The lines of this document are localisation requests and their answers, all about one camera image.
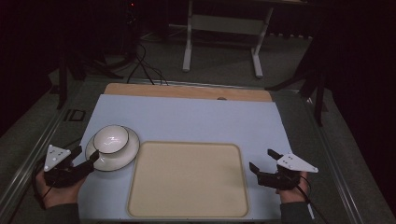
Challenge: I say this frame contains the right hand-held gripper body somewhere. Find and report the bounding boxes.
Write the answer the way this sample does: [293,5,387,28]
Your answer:
[259,151,319,191]

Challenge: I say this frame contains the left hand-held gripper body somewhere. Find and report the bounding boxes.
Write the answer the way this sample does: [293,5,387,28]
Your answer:
[43,144,87,189]

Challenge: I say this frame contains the white dark-rimmed plate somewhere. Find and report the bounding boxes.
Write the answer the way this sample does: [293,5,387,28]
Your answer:
[84,125,141,173]

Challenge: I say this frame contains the white dark-rimmed bowl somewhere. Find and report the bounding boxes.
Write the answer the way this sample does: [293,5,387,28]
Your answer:
[92,124,130,155]

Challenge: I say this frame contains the person's right hand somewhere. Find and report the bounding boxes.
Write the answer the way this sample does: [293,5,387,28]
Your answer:
[275,172,311,205]

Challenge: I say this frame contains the person's left hand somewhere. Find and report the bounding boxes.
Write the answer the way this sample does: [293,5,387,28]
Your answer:
[35,170,87,210]

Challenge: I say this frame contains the black floor outlet box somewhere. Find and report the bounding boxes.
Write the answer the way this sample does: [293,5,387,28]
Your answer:
[63,108,87,123]

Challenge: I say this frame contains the beige tray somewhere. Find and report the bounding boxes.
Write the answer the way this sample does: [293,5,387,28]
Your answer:
[126,140,250,219]

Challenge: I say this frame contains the black metal stand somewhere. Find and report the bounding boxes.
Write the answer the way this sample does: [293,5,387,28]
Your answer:
[265,29,332,127]
[56,46,125,110]

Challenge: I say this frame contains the light blue table mat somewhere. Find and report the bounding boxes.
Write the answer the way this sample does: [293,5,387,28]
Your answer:
[77,93,292,222]

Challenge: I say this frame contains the wooden table board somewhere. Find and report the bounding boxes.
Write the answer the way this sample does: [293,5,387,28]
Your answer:
[103,82,274,103]

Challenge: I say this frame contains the black equipment tower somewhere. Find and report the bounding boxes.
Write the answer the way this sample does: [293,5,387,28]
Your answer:
[121,0,142,64]

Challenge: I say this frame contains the metal floor rail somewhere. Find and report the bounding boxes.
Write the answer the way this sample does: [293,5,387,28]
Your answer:
[302,95,366,224]
[0,102,69,220]

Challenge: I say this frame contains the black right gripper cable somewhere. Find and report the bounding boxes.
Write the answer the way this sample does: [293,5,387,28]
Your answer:
[293,175,330,224]

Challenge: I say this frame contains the black floor cables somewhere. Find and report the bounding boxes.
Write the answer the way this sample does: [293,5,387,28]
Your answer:
[125,41,170,87]

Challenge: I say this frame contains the white metal table frame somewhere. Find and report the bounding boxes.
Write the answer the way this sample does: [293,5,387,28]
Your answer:
[181,0,276,79]

